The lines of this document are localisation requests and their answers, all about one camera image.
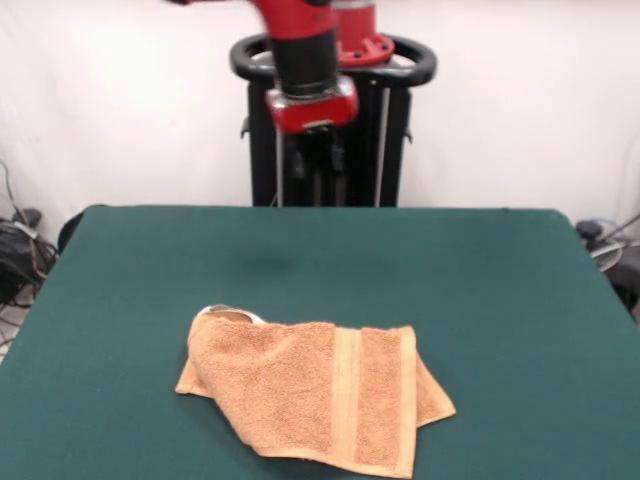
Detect dark green table cloth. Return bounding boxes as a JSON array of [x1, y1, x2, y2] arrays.
[[0, 203, 640, 480]]

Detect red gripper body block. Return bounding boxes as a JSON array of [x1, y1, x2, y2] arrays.
[[264, 77, 360, 135]]

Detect black cable tangle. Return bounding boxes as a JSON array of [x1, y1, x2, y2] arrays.
[[0, 159, 62, 307]]

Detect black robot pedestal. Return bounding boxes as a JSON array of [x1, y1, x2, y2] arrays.
[[229, 32, 439, 208]]

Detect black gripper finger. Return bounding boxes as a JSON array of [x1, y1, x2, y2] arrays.
[[327, 130, 346, 172], [285, 137, 306, 180]]

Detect grey wheeled stand base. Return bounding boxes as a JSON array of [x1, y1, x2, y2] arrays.
[[574, 215, 640, 321]]

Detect tan terry towel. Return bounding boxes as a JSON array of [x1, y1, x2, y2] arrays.
[[174, 302, 457, 479]]

